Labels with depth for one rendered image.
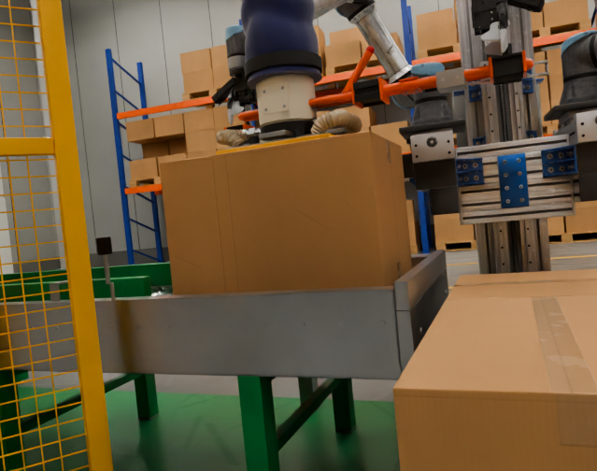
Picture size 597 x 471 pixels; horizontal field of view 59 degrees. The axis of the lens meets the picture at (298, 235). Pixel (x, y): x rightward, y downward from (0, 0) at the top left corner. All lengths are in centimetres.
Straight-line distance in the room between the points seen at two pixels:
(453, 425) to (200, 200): 97
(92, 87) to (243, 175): 1148
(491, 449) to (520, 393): 8
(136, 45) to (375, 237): 1126
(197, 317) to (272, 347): 20
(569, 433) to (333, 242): 77
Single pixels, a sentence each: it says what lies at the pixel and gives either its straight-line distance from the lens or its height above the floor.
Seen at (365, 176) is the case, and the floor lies 84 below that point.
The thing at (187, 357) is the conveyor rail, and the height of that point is 45.
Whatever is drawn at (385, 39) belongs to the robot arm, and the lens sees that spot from 213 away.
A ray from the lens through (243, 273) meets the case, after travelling 140.
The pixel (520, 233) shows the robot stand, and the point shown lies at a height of 63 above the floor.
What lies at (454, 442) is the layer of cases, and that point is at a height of 48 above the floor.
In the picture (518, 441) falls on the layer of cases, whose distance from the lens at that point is 69.
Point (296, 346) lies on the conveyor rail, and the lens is 121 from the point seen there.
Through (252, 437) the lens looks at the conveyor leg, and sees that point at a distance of 133.
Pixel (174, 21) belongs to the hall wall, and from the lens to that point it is 1199.
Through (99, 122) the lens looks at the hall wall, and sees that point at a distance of 1256.
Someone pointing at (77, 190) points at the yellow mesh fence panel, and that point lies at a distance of 139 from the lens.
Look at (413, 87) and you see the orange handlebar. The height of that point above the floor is 107.
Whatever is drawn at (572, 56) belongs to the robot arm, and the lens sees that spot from 203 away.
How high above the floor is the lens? 76
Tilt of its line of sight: 2 degrees down
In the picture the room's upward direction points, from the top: 6 degrees counter-clockwise
